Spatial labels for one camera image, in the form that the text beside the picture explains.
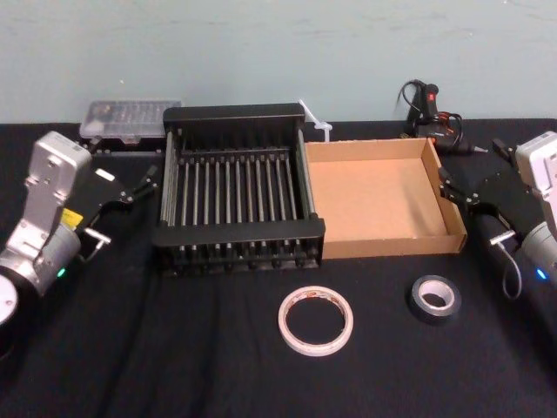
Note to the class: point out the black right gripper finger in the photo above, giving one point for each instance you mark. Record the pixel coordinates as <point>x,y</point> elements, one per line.
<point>452,191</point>
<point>502,148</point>

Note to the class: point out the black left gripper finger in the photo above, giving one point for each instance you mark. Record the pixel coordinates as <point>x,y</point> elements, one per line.
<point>145,185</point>

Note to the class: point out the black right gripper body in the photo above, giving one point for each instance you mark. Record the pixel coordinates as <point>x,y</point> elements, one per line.
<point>500,191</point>

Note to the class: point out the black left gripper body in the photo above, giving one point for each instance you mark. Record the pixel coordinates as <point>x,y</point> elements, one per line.
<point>102,189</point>

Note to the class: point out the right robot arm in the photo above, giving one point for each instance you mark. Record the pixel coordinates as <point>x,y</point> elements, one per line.
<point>539,161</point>

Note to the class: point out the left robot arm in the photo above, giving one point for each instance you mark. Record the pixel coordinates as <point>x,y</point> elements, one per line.
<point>48,174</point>

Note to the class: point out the silver tape roll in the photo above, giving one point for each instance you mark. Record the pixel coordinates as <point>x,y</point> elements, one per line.
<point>452,305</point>

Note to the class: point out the white tape roll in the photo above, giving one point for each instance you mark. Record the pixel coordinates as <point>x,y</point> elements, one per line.
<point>287,331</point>

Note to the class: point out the clear plastic case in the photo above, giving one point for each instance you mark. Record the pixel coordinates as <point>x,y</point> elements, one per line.
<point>126,119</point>

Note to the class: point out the shallow brown cardboard tray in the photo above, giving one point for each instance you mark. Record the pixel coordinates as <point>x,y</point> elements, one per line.
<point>370,196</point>

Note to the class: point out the black rack with steel bars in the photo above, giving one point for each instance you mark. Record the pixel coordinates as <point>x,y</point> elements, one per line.
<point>237,237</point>

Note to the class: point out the small white three-armed plastic piece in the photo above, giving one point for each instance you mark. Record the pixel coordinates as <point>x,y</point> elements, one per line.
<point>320,127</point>

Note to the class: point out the black table cloth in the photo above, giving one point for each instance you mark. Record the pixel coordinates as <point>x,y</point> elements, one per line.
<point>196,370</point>

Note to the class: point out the plain pale wall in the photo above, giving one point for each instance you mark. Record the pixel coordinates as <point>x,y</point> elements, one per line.
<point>261,52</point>

